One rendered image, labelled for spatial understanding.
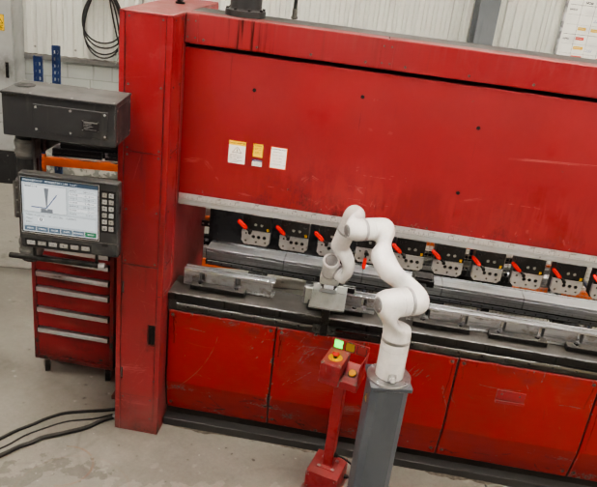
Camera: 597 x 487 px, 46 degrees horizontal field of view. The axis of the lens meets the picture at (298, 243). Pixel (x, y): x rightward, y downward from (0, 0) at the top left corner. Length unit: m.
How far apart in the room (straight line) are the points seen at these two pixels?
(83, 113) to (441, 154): 1.66
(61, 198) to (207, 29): 1.03
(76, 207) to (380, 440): 1.69
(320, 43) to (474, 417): 2.12
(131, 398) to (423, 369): 1.62
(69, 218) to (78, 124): 0.44
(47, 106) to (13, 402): 1.99
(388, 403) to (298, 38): 1.69
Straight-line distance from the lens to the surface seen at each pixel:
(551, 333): 3.96
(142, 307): 3.82
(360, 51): 3.39
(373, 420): 3.14
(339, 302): 3.63
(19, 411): 4.50
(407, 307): 2.88
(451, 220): 3.61
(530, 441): 4.17
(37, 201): 3.37
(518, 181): 3.58
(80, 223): 3.34
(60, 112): 3.23
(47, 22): 7.81
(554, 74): 3.47
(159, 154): 3.47
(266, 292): 3.85
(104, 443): 4.22
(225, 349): 3.93
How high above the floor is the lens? 2.68
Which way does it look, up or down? 23 degrees down
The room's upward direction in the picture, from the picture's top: 7 degrees clockwise
